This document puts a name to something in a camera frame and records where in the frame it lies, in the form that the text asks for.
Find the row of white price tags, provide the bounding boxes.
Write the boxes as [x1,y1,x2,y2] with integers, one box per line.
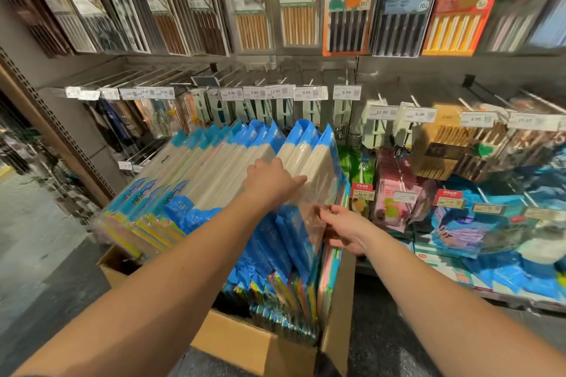
[64,81,566,132]

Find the row of chopstick packets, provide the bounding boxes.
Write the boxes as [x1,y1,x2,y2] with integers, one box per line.
[0,0,566,59]

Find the blue cloth packets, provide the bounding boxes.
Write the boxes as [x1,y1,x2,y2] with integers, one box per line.
[93,120,284,259]

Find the person's right hand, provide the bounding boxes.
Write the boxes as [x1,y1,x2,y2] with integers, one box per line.
[318,204,381,257]

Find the colourful sponge packets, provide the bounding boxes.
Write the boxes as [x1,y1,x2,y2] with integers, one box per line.
[221,240,341,342]

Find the person's left hand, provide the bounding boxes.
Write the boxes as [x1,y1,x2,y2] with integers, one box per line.
[241,157,308,214]

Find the row of hanging dark utensils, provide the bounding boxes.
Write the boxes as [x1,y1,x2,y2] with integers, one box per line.
[0,90,98,223]

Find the person's right forearm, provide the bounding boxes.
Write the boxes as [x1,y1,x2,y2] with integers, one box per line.
[358,235,566,377]

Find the brown cardboard box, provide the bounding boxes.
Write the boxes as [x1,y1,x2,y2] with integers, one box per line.
[97,244,357,377]

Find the grey chopstick display rack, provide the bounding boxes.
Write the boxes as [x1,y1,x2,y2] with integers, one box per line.
[0,0,566,316]

